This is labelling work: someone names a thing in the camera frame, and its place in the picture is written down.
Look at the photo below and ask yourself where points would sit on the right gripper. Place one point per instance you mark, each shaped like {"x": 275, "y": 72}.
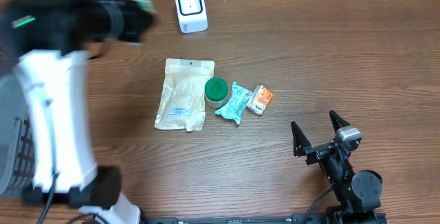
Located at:
{"x": 317, "y": 153}

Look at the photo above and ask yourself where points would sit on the orange snack packet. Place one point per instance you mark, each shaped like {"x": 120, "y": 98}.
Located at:
{"x": 259, "y": 100}

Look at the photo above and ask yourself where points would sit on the teal tissue packet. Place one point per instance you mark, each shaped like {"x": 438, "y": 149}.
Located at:
{"x": 233, "y": 109}

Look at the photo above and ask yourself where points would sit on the green lid jar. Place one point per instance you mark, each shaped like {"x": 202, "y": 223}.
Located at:
{"x": 216, "y": 92}

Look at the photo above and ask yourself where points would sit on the beige paper pouch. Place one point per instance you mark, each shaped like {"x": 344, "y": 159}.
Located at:
{"x": 182, "y": 104}

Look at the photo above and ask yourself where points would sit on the green tissue packet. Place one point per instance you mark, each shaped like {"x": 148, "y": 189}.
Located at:
{"x": 147, "y": 6}

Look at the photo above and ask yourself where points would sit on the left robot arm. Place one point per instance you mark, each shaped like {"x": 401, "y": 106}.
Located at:
{"x": 43, "y": 47}

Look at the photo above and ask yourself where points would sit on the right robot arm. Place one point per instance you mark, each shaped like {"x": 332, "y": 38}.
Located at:
{"x": 353, "y": 197}

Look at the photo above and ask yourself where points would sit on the white barcode scanner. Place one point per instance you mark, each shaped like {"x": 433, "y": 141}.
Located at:
{"x": 192, "y": 15}

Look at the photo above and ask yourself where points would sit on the grey plastic mesh basket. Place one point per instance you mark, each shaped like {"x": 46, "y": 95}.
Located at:
{"x": 13, "y": 148}

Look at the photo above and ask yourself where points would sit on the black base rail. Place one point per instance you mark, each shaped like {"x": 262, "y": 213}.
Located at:
{"x": 233, "y": 220}

